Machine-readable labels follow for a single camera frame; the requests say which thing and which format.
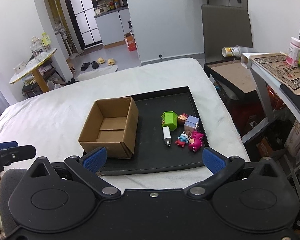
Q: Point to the brown cardboard box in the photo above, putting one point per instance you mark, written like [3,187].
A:
[111,123]

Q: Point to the green house toy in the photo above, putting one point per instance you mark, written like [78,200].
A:
[169,119]

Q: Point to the lilac block doll figure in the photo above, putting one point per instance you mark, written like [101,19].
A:
[190,123]

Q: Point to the lying paper cup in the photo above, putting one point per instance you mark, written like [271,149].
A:
[231,51]

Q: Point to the black slipper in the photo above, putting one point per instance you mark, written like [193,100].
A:
[85,66]
[95,65]

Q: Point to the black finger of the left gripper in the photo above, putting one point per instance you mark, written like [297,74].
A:
[11,152]

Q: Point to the white USB charger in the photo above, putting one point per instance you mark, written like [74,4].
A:
[167,136]

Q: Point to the patterned brown mat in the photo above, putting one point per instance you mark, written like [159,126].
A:
[276,65]

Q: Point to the clear glass jar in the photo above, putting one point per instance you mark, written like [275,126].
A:
[38,49]

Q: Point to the black rectangular tray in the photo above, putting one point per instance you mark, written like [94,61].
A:
[151,132]

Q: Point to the black slipper right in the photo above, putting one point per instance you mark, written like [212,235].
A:
[95,65]

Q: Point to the white floor mat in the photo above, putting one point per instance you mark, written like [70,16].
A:
[96,73]

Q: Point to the round yellow-edged table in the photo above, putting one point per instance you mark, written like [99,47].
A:
[32,68]

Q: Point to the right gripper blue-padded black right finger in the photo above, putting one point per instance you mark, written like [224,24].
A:
[223,168]

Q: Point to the small blue red figure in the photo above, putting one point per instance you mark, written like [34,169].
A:
[183,139]

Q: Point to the yellow-green box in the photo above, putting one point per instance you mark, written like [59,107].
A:
[46,39]

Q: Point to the magenta bear toy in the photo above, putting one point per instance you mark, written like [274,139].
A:
[196,141]

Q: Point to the yellow slipper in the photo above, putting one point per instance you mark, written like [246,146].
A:
[100,60]
[111,62]

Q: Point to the black framed glass door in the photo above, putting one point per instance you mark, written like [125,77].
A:
[82,14]

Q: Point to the orange carton box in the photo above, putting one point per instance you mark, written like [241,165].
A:
[130,42]

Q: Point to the yellow slipper right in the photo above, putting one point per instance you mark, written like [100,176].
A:
[111,62]

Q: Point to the black slipper left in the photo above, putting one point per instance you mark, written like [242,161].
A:
[85,66]

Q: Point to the white desk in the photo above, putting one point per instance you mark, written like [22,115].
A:
[264,78]

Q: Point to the white bed cover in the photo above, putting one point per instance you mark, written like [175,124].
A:
[52,122]

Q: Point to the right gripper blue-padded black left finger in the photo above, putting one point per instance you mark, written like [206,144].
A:
[84,169]

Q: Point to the pink white pill bottle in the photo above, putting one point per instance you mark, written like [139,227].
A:
[293,55]

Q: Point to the white kitchen cabinet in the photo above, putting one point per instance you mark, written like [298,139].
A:
[113,26]

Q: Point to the yellow slipper left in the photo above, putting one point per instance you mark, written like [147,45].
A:
[100,60]

